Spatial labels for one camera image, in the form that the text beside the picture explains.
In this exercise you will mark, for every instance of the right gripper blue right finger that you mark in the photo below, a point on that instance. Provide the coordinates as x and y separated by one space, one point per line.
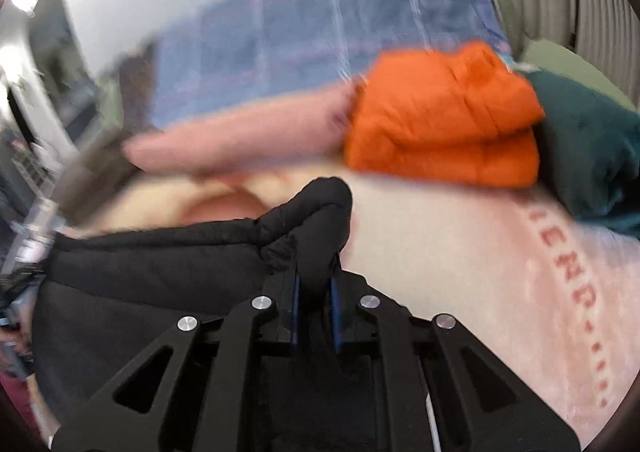
336 314

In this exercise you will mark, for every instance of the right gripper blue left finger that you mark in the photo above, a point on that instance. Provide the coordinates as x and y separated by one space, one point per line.
293 311

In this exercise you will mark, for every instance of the black puffer jacket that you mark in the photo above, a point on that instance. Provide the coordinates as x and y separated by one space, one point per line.
104 299

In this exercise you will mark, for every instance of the pink quilted garment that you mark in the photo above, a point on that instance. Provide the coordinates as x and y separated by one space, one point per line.
277 128

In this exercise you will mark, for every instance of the pink cream plush blanket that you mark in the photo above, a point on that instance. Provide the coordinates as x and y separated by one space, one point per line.
556 300

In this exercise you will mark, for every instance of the orange puffer jacket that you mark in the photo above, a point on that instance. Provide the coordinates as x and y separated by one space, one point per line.
463 117

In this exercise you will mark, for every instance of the blue plaid pillow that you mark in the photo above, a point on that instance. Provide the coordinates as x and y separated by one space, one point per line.
234 51

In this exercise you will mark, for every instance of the dark green garment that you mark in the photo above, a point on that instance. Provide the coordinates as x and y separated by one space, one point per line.
589 152

